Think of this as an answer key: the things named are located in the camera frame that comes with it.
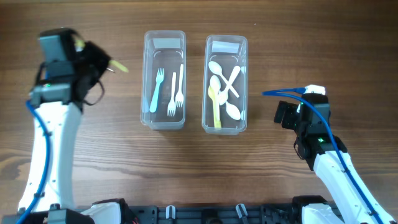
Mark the right clear plastic container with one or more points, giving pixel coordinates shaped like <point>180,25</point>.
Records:
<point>228,51</point>

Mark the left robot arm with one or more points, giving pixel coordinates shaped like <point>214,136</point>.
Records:
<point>72,66</point>

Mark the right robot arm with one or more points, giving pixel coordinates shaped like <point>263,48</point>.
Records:
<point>327,156</point>

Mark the clear plastic container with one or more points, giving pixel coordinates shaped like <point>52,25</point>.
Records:
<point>163,49</point>
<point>228,51</point>

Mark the translucent slim plastic fork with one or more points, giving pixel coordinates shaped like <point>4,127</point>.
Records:
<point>179,95</point>

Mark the yellow plastic spoon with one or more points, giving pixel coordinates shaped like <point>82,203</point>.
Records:
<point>216,109</point>

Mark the left clear plastic container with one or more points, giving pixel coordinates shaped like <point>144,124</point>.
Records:
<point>163,49</point>

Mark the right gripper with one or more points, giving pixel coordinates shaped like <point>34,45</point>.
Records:
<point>290,110</point>

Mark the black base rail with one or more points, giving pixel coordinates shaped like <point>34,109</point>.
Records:
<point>266,213</point>

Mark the thick white plastic fork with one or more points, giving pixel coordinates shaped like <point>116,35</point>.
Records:
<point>158,80</point>

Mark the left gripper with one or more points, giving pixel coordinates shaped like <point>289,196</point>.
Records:
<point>94,58</point>

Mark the yellow plastic fork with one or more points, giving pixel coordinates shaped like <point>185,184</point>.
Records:
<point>80,44</point>

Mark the white spoon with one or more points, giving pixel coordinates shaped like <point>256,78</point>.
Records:
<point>233,111</point>
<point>215,84</point>
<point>217,70</point>

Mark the white spoon bowl down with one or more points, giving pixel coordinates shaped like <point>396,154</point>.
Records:
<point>223,95</point>

